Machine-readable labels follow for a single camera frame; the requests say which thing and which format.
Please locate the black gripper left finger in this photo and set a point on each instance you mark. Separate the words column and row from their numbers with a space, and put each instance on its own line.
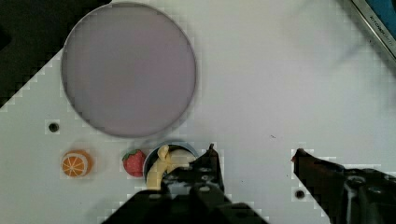
column 204, row 171

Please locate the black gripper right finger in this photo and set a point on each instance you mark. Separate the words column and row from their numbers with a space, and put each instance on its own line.
column 347, row 196

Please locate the toy banana peel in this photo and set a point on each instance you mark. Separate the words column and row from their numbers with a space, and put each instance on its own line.
column 168, row 160

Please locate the blue bowl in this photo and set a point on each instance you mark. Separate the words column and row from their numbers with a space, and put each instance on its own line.
column 152, row 156

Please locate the toy strawberry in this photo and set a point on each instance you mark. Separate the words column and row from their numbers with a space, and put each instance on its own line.
column 133, row 162

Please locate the toy orange slice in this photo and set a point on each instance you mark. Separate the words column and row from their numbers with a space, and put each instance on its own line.
column 76, row 163

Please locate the round lilac plate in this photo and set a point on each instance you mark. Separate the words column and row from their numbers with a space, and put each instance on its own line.
column 129, row 70

